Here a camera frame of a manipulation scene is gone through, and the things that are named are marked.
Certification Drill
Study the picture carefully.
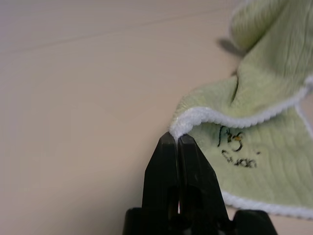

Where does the green towel with white edging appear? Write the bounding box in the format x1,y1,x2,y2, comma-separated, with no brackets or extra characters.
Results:
168,0,313,220

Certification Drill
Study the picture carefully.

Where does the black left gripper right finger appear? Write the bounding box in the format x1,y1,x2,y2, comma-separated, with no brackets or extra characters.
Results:
178,134,230,221

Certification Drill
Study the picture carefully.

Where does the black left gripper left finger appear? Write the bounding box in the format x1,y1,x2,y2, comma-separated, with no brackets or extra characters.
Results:
141,131,179,213

